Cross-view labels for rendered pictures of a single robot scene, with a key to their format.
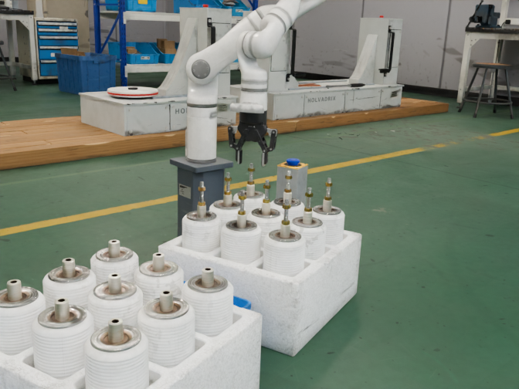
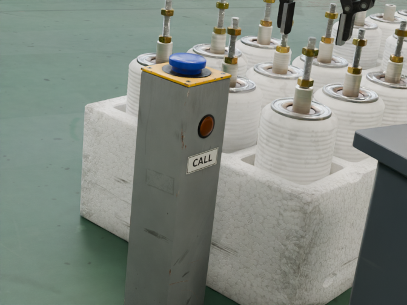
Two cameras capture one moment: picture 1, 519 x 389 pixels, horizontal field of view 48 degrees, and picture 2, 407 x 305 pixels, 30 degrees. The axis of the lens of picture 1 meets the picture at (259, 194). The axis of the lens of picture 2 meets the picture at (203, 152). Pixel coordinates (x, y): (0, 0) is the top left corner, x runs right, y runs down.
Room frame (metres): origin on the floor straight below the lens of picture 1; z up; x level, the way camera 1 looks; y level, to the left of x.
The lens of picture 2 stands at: (2.47, 0.05, 0.54)
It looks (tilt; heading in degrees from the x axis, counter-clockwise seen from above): 22 degrees down; 189
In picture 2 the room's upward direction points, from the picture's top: 6 degrees clockwise
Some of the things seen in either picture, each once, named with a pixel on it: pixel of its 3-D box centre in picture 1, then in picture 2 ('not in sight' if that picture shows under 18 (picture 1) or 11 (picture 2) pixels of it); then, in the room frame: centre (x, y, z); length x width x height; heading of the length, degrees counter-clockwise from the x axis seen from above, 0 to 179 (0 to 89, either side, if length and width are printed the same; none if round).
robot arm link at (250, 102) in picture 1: (252, 99); not in sight; (1.55, 0.03, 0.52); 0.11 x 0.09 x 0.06; 165
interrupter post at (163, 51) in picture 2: (327, 205); (163, 53); (1.46, -0.18, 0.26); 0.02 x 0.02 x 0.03
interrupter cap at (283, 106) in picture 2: (250, 194); (301, 109); (1.57, 0.03, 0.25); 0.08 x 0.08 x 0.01
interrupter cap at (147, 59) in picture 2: (327, 210); (163, 62); (1.46, -0.18, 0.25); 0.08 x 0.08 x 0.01
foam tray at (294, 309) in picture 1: (263, 271); (264, 173); (1.41, -0.02, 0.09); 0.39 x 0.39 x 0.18; 60
